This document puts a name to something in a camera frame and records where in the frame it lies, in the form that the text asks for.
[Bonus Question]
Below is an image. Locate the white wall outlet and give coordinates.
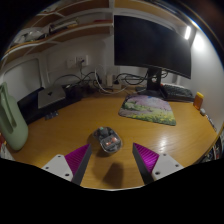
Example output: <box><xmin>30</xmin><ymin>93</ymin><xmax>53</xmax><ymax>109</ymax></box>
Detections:
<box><xmin>66</xmin><ymin>54</ymin><xmax>90</xmax><ymax>69</ymax></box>

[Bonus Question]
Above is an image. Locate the white power strip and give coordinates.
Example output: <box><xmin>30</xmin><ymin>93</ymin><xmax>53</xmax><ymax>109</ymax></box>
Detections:
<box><xmin>105</xmin><ymin>73</ymin><xmax>123</xmax><ymax>90</ymax></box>

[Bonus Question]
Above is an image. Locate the wooden wall shelf unit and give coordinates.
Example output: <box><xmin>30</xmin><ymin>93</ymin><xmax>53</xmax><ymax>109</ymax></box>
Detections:
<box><xmin>1</xmin><ymin>0</ymin><xmax>114</xmax><ymax>63</ymax></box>

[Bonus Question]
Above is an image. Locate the black keyboard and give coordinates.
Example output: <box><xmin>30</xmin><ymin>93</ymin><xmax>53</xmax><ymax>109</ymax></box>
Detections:
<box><xmin>161</xmin><ymin>83</ymin><xmax>196</xmax><ymax>103</ymax></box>

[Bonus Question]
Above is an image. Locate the transparent computer mouse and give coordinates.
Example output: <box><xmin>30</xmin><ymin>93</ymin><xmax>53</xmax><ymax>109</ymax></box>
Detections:
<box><xmin>92</xmin><ymin>126</ymin><xmax>123</xmax><ymax>154</ymax></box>

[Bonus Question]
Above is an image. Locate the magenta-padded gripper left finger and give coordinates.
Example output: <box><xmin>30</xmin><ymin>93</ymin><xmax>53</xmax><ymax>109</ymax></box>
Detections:
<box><xmin>41</xmin><ymin>143</ymin><xmax>93</xmax><ymax>186</ymax></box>

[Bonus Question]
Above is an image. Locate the black cable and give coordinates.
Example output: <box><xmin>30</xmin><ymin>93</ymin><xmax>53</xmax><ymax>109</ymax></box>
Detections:
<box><xmin>114</xmin><ymin>71</ymin><xmax>149</xmax><ymax>86</ymax></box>

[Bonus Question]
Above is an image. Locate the black computer monitor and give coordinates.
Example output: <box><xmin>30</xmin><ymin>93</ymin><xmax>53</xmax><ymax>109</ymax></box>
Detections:
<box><xmin>113</xmin><ymin>14</ymin><xmax>196</xmax><ymax>98</ymax></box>

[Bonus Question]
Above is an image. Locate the pale green jug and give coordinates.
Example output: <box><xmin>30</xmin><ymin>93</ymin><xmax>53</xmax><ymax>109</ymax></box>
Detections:
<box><xmin>0</xmin><ymin>81</ymin><xmax>29</xmax><ymax>152</ymax></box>

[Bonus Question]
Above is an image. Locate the bright lamp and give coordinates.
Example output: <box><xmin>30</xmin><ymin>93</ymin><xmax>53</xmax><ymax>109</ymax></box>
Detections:
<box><xmin>184</xmin><ymin>25</ymin><xmax>193</xmax><ymax>41</ymax></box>

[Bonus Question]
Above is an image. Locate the floral print mouse pad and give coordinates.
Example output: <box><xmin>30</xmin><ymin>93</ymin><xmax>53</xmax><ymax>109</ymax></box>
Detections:
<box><xmin>118</xmin><ymin>93</ymin><xmax>177</xmax><ymax>127</ymax></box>

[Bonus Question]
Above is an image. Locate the orange bottle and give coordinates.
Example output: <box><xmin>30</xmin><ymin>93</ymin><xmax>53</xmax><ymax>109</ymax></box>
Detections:
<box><xmin>193</xmin><ymin>91</ymin><xmax>205</xmax><ymax>111</ymax></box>

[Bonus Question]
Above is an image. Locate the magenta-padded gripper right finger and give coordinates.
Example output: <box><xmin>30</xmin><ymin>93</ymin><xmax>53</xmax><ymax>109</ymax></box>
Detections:
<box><xmin>132</xmin><ymin>142</ymin><xmax>185</xmax><ymax>186</ymax></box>

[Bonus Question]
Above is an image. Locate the white cable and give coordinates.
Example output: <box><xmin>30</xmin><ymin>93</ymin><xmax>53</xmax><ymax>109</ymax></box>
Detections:
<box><xmin>94</xmin><ymin>69</ymin><xmax>128</xmax><ymax>95</ymax></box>

